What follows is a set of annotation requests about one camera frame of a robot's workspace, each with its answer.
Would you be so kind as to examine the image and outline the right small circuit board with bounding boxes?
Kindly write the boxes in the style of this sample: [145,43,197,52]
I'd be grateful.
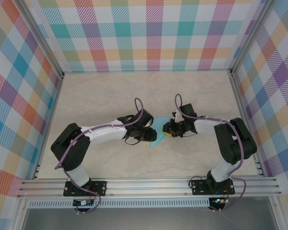
[210,196,228,205]

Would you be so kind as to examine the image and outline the small circuit board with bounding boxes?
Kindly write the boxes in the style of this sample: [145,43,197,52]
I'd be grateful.
[210,196,228,205]
[72,198,95,207]

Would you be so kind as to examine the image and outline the grey metal panel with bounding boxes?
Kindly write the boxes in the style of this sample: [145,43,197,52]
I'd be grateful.
[21,207,279,230]

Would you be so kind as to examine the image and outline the left small circuit board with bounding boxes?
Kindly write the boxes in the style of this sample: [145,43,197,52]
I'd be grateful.
[72,198,95,207]

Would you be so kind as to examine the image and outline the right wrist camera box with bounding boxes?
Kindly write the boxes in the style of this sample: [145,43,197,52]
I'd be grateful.
[172,109,183,122]

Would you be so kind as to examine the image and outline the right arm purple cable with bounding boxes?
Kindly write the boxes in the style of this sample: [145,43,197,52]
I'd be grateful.
[174,93,247,213]

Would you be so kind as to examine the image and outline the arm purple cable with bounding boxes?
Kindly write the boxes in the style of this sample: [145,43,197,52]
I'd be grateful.
[174,93,247,213]
[54,97,145,215]

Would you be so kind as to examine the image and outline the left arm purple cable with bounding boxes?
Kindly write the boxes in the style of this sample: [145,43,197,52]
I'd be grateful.
[54,97,145,215]

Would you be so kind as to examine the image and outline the long aluminium mounting rail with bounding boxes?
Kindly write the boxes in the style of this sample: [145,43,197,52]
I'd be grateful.
[16,174,283,199]

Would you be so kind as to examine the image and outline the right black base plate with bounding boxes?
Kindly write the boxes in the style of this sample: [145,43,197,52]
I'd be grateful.
[191,179,236,196]

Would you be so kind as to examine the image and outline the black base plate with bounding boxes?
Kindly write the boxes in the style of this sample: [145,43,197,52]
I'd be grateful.
[63,181,108,197]
[191,179,236,196]

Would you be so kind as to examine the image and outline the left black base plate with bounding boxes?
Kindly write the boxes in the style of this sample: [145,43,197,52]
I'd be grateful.
[63,181,108,197]

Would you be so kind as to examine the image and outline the slotted grey cable duct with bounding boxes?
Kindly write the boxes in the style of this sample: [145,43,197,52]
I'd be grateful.
[28,200,211,208]

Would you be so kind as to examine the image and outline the right aluminium side rail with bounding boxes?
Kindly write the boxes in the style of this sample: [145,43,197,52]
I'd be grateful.
[229,70,265,177]

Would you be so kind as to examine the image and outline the aluminium side rail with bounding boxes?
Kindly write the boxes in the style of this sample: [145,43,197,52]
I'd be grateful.
[32,74,65,180]
[229,70,265,177]

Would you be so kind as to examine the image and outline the left aluminium side rail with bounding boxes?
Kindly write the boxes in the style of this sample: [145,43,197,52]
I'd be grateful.
[32,74,65,180]

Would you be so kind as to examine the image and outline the right aluminium frame post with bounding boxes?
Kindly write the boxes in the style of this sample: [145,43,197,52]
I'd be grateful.
[228,0,278,77]

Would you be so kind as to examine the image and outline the aluminium frame post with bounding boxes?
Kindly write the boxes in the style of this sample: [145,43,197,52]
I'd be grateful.
[15,0,66,80]
[228,0,278,77]

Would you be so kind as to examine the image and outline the left aluminium frame post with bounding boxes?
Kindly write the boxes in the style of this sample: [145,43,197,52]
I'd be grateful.
[15,0,66,80]

